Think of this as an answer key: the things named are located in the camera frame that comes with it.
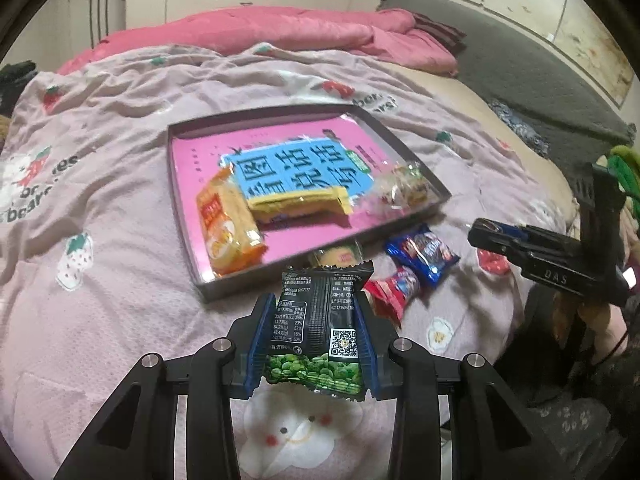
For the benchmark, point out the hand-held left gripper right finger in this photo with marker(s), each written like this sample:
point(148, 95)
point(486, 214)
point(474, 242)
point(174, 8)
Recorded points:
point(364, 355)

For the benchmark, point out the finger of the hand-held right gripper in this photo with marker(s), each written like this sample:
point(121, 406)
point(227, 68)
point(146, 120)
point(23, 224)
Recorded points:
point(505, 247)
point(495, 227)

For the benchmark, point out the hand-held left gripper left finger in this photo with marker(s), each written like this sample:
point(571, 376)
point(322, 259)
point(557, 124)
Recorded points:
point(255, 355)

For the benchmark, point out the black green pea packet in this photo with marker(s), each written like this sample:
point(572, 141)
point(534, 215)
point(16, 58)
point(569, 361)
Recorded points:
point(315, 320)

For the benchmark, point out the red candy packet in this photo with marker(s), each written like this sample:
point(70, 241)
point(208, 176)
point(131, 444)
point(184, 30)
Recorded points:
point(392, 292)

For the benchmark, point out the blue cookie packet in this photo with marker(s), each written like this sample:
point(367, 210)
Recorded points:
point(422, 255)

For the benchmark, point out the clear brown pastry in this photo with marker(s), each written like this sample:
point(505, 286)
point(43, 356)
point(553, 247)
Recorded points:
point(402, 187)

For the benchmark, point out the round green cake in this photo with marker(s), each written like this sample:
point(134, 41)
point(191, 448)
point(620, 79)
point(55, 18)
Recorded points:
point(337, 255)

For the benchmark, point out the dark shallow cardboard box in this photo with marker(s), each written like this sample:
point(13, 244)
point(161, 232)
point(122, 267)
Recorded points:
point(187, 260)

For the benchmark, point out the orange rice cracker packet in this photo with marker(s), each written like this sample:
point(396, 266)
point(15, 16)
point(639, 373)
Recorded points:
point(227, 225)

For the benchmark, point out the long yellow candy packet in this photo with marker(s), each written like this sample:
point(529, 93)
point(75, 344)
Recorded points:
point(300, 205)

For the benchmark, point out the person's right hand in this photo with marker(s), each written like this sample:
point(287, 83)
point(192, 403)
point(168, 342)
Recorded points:
point(607, 327)

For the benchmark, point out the blue patterned cloth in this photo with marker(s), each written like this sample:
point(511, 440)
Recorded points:
point(520, 127)

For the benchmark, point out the green yellow plush toy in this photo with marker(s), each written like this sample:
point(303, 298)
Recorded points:
point(625, 162)

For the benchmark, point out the beige bedsheet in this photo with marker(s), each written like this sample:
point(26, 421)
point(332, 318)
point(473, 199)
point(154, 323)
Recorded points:
point(470, 110)

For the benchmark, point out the pink book with blue label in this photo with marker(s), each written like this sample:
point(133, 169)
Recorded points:
point(300, 240)

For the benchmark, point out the dark patterned pajama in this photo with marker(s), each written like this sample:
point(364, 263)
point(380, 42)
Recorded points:
point(575, 410)

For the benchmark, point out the grey quilted headboard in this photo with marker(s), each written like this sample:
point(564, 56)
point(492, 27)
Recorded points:
point(525, 85)

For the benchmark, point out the pink strawberry printed blanket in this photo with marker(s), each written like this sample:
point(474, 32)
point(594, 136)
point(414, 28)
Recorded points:
point(125, 210)

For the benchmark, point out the dark red striped cloth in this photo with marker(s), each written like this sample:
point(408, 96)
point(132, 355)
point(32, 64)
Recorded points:
point(442, 32)

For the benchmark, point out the pink quilt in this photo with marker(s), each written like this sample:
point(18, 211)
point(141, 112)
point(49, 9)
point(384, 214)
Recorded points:
point(250, 35)

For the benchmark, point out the dark clothes pile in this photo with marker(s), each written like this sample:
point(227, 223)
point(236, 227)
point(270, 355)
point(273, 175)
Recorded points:
point(15, 85)

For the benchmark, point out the coat rack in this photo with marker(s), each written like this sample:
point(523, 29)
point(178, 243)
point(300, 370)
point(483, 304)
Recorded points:
point(100, 5)

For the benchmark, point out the tree wall painting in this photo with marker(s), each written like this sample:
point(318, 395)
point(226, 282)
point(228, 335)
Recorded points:
point(550, 10)

